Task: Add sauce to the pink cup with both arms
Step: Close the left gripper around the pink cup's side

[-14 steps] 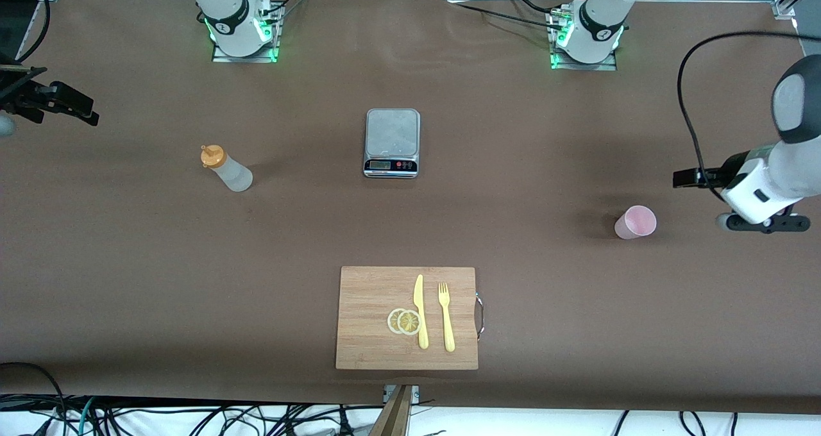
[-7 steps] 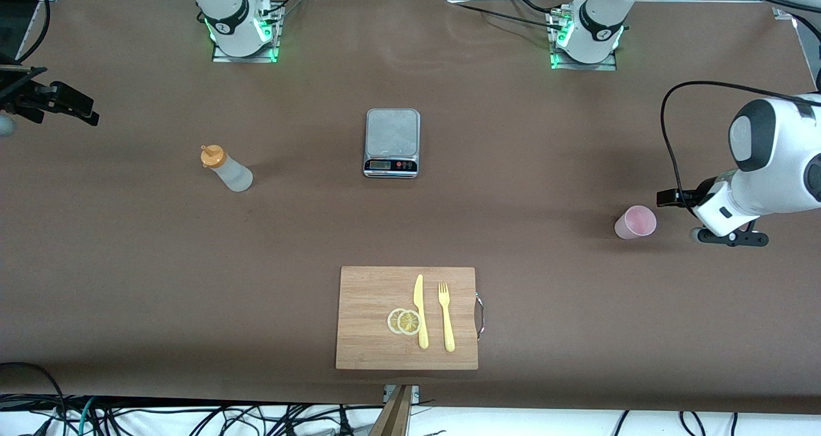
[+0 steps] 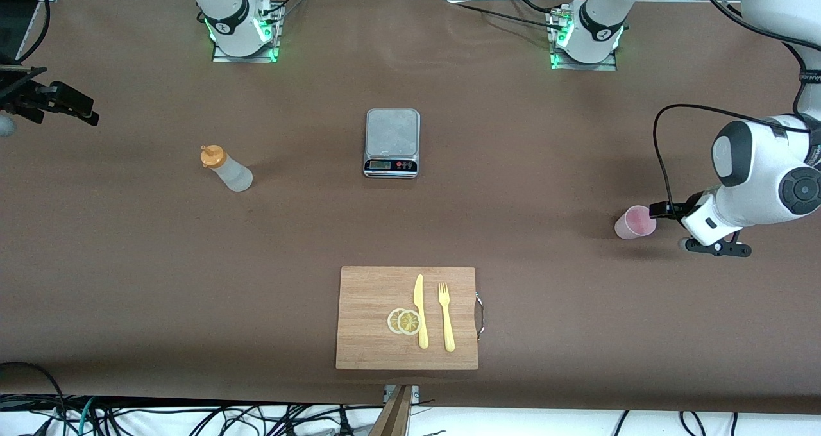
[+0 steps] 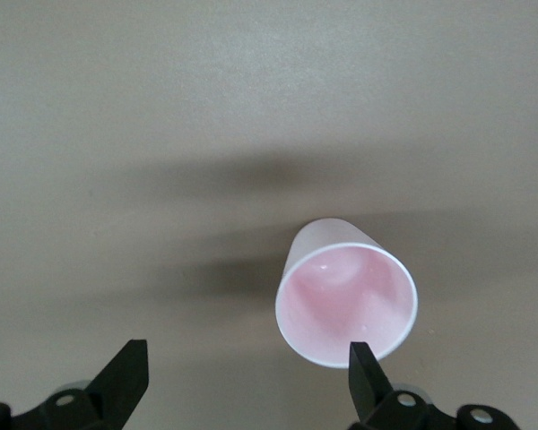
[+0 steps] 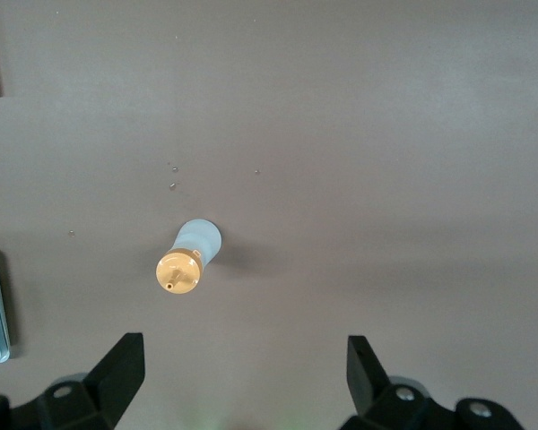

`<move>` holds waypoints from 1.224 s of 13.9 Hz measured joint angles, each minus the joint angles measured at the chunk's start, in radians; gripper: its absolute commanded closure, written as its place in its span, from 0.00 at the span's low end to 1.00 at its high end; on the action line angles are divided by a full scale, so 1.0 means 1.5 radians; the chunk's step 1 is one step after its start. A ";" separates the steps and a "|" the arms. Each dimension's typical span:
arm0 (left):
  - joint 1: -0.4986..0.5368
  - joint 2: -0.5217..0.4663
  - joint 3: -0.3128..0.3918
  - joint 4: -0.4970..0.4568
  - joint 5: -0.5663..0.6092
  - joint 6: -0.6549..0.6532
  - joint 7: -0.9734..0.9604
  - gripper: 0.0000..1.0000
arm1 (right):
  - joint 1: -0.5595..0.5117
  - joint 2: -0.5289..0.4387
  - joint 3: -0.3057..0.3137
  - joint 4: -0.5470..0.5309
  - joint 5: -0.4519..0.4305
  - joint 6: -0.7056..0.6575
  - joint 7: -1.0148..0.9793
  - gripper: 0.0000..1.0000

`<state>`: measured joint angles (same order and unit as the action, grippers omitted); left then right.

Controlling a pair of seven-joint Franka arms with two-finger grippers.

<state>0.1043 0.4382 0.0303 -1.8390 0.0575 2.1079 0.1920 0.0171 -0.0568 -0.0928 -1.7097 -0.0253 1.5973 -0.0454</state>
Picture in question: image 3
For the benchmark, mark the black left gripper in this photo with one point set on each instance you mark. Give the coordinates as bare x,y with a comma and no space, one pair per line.
677,208

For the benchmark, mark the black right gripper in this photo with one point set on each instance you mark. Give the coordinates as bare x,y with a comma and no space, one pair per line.
22,93

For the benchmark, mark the pink plastic cup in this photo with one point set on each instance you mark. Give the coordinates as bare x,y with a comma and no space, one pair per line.
632,227

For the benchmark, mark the translucent sauce bottle orange cap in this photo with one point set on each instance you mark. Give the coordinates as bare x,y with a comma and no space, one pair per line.
234,176

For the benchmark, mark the yellow plastic fork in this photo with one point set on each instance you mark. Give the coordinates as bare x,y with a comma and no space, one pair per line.
449,333

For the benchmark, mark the yellow plastic knife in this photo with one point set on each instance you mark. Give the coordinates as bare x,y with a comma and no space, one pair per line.
423,333

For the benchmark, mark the lemon slice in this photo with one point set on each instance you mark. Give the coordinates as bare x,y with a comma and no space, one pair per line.
391,321
409,322

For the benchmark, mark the silver digital kitchen scale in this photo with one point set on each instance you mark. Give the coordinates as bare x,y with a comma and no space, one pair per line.
391,134

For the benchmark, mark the wooden cutting board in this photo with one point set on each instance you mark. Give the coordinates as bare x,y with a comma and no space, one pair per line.
365,320

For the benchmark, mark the wooden beam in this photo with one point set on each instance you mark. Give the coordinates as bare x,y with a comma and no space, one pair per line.
392,417

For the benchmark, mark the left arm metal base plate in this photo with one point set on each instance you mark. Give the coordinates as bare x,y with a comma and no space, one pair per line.
584,67

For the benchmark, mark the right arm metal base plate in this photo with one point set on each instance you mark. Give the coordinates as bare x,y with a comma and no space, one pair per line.
244,58

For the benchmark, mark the metal table bracket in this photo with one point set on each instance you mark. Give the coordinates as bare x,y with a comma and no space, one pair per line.
415,394

